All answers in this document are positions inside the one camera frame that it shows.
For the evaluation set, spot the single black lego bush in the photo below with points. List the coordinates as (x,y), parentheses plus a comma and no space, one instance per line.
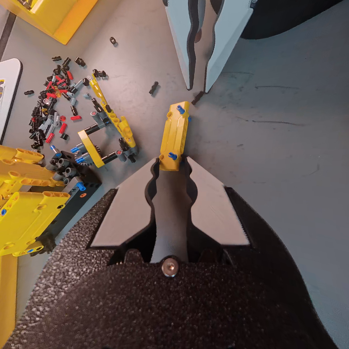
(113,41)

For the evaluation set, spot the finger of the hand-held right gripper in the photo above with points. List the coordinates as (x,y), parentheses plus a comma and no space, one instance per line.
(180,27)
(231,27)

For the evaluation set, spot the large yellow black lego model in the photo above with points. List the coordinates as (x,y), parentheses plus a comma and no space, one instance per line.
(27,212)

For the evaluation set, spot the pale rounded board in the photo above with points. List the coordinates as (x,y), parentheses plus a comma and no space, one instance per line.
(11,90)

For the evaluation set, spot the yellow plastic storage bin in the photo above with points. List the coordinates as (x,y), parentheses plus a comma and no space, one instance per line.
(8,294)
(60,16)

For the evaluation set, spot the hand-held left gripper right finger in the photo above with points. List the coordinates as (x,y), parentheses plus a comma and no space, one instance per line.
(218,215)

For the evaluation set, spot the grey yellow lego rack assembly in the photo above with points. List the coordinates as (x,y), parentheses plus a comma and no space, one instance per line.
(117,120)

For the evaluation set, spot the black lego pin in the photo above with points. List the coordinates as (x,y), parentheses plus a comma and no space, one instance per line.
(197,97)
(154,87)

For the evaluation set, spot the yellow lego beam with black pins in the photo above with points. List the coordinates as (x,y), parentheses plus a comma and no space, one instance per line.
(95,156)

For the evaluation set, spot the pile of small lego pins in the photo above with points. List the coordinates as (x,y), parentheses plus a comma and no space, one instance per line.
(43,114)

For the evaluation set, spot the grey lego gear with blue pins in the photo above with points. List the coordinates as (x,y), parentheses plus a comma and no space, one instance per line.
(86,156)

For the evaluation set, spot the blue lego pin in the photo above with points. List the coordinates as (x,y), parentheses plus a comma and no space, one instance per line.
(180,109)
(172,155)

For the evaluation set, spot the black padded armrest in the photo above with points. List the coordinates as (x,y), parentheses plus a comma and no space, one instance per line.
(286,16)

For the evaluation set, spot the yellow lego panel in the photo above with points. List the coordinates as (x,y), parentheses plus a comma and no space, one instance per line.
(174,133)

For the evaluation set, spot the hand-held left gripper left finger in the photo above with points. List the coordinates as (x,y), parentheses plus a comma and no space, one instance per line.
(128,215)

